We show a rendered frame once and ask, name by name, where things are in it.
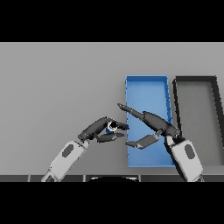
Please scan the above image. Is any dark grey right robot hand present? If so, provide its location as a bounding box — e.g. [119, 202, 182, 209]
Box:
[116, 102, 182, 151]

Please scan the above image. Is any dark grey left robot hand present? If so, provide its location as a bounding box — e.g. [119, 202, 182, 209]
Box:
[76, 115, 130, 144]

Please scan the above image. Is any blue pipe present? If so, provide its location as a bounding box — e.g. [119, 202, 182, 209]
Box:
[105, 121, 119, 135]

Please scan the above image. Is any blue bin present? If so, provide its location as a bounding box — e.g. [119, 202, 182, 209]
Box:
[124, 74, 176, 169]

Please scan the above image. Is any dark grey bin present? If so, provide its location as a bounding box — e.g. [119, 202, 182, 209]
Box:
[171, 75, 224, 175]

